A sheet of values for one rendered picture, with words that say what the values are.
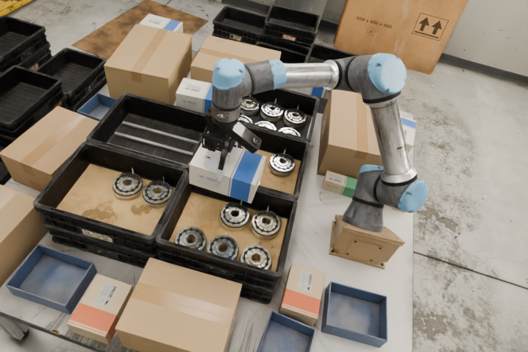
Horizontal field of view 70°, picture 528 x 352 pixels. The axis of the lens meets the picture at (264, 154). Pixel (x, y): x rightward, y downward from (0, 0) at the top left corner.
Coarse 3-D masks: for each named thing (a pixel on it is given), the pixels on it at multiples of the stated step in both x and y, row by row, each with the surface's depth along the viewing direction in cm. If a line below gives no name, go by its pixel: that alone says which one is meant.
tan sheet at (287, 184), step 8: (256, 152) 158; (264, 152) 158; (296, 160) 158; (264, 168) 152; (296, 168) 155; (264, 176) 150; (272, 176) 150; (288, 176) 151; (296, 176) 152; (264, 184) 147; (272, 184) 147; (280, 184) 148; (288, 184) 149; (288, 192) 146
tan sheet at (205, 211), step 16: (192, 192) 139; (192, 208) 135; (208, 208) 136; (192, 224) 130; (208, 224) 131; (208, 240) 127; (240, 240) 129; (256, 240) 130; (272, 240) 130; (272, 256) 126
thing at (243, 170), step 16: (192, 160) 110; (240, 160) 112; (256, 160) 113; (192, 176) 112; (208, 176) 110; (224, 176) 108; (240, 176) 108; (256, 176) 109; (224, 192) 113; (240, 192) 111
